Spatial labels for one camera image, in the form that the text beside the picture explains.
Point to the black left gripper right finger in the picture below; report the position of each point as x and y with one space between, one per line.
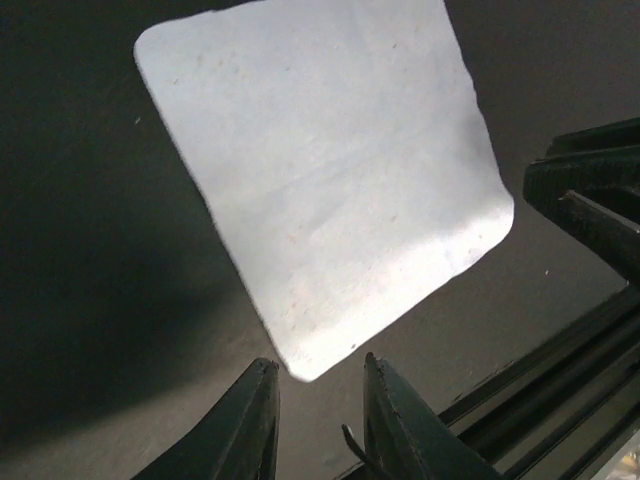
404 437

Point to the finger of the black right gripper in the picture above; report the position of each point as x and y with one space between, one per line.
618 140
596 201

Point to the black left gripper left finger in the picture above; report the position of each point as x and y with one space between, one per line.
236 439

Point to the black front mounting rail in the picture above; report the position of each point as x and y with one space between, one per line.
559 412

